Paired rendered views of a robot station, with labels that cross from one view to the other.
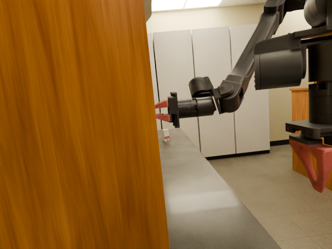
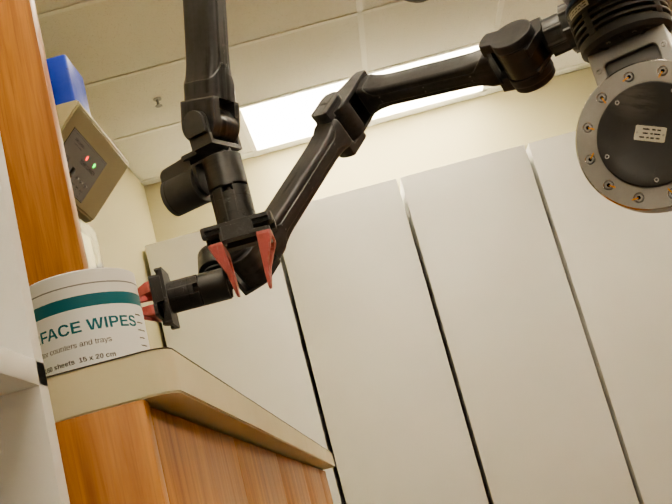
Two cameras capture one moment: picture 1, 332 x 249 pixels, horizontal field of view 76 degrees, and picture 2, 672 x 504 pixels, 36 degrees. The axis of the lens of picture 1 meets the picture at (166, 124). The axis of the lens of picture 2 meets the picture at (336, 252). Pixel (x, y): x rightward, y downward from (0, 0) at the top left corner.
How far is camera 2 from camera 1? 129 cm
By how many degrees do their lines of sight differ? 23
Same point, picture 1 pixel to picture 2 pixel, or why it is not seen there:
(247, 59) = (279, 201)
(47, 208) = not seen: outside the picture
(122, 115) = (48, 267)
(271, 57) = (171, 181)
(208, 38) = (461, 194)
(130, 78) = (53, 229)
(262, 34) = (307, 159)
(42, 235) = not seen: outside the picture
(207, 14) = (455, 123)
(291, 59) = (183, 179)
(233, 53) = (563, 226)
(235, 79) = not seen: hidden behind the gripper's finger
